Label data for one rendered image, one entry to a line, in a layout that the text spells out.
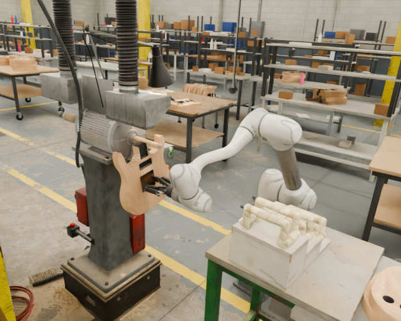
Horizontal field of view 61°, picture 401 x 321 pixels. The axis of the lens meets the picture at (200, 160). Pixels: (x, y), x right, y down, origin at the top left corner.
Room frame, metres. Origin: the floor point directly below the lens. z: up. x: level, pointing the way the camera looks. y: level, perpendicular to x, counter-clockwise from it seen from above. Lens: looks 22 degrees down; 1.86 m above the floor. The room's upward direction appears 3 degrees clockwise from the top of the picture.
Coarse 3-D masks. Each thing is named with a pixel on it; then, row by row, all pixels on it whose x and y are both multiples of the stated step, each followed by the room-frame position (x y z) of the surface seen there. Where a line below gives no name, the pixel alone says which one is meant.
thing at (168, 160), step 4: (168, 144) 2.13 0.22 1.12; (148, 148) 2.04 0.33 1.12; (164, 148) 2.05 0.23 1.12; (168, 148) 2.07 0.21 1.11; (172, 148) 2.11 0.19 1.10; (164, 152) 2.04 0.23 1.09; (168, 152) 2.07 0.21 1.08; (172, 152) 2.10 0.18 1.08; (164, 156) 2.04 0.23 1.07; (168, 156) 2.07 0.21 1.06; (172, 156) 2.11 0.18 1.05; (164, 160) 2.04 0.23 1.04; (168, 160) 2.07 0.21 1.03; (172, 160) 2.11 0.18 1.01; (168, 164) 2.07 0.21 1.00; (172, 164) 2.11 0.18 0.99
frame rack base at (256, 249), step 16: (240, 224) 1.22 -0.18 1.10; (256, 224) 1.22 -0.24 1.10; (272, 224) 1.23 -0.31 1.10; (240, 240) 1.17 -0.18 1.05; (256, 240) 1.13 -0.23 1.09; (272, 240) 1.11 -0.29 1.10; (304, 240) 1.12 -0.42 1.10; (240, 256) 1.17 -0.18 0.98; (256, 256) 1.12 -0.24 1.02; (272, 256) 1.07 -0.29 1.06; (288, 256) 1.03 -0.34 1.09; (304, 256) 1.13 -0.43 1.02; (256, 272) 1.11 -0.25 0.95; (272, 272) 1.07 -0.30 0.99; (288, 272) 1.03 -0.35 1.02
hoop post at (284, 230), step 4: (284, 228) 1.07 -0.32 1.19; (288, 228) 1.07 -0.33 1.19; (280, 232) 1.08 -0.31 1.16; (284, 232) 1.07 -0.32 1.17; (288, 232) 1.07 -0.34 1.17; (280, 236) 1.08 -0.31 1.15; (284, 236) 1.07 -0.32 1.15; (280, 240) 1.07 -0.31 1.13; (284, 240) 1.07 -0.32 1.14; (280, 244) 1.07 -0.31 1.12
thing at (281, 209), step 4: (256, 200) 1.25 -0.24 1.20; (260, 200) 1.24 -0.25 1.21; (264, 200) 1.23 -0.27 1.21; (260, 204) 1.23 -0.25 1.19; (264, 204) 1.22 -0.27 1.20; (268, 204) 1.21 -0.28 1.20; (272, 204) 1.20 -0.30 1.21; (276, 204) 1.20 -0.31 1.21; (268, 208) 1.21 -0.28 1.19; (272, 208) 1.19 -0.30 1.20; (276, 208) 1.18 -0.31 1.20; (280, 208) 1.18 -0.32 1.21; (284, 208) 1.17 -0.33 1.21; (288, 208) 1.17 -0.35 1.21; (280, 212) 1.17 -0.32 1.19; (284, 212) 1.16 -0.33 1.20; (288, 212) 1.15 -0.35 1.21; (292, 212) 1.15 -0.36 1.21; (296, 212) 1.14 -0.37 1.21; (288, 216) 1.15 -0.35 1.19; (292, 216) 1.14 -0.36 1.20; (296, 216) 1.13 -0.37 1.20
